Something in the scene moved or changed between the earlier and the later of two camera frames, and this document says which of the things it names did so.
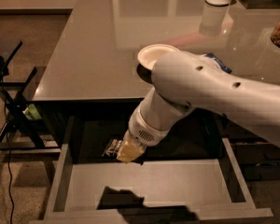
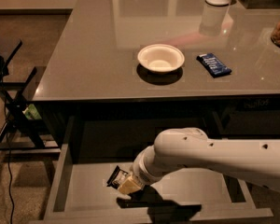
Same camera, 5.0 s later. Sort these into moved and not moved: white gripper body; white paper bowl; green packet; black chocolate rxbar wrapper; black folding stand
Moved: white gripper body; black chocolate rxbar wrapper
Not moved: black folding stand; white paper bowl; green packet
